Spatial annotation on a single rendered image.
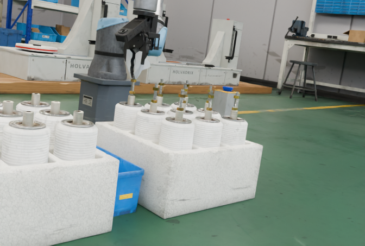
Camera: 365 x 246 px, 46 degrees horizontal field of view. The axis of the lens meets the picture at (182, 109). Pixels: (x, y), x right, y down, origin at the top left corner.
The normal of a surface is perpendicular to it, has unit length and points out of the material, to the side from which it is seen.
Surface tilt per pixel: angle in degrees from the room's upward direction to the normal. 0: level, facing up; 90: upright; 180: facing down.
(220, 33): 69
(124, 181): 92
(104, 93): 90
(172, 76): 90
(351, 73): 90
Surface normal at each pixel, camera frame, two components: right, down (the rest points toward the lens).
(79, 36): 0.75, 0.20
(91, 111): -0.65, 0.03
